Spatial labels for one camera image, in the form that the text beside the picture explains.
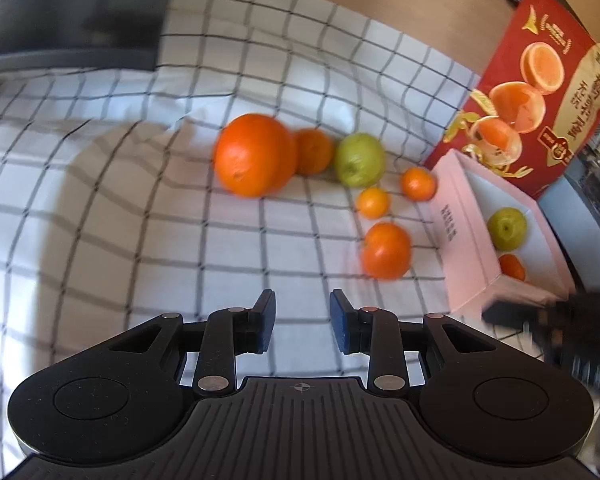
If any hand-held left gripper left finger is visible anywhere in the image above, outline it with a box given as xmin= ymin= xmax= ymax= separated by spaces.
xmin=100 ymin=289 xmax=277 ymax=395

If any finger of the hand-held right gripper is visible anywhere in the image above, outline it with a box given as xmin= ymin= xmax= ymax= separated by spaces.
xmin=481 ymin=299 xmax=558 ymax=333

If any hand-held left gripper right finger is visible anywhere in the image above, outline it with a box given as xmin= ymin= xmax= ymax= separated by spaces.
xmin=329 ymin=288 xmax=501 ymax=395

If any pink gift box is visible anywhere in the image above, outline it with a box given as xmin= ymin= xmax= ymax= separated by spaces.
xmin=425 ymin=149 xmax=578 ymax=315

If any green apple front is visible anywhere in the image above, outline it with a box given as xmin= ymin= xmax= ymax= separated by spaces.
xmin=487 ymin=207 xmax=529 ymax=251

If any green apple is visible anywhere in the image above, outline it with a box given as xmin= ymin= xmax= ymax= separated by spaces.
xmin=487 ymin=207 xmax=529 ymax=251
xmin=334 ymin=133 xmax=386 ymax=189

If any small tangerine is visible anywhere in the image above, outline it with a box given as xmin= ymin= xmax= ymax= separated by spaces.
xmin=356 ymin=187 xmax=392 ymax=219

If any green apple back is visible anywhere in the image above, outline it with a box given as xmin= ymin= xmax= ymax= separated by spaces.
xmin=334 ymin=133 xmax=386 ymax=189

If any large orange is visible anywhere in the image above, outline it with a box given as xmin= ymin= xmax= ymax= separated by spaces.
xmin=213 ymin=114 xmax=298 ymax=198

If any printed hardware box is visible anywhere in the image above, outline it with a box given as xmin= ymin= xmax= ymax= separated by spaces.
xmin=537 ymin=55 xmax=600 ymax=291

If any white checked tablecloth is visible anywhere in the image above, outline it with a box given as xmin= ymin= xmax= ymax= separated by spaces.
xmin=0 ymin=0 xmax=600 ymax=466

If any red printed snack bag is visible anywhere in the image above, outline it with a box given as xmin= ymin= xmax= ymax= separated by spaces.
xmin=422 ymin=0 xmax=600 ymax=198

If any black monitor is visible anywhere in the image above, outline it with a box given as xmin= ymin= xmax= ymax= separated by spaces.
xmin=0 ymin=0 xmax=176 ymax=73

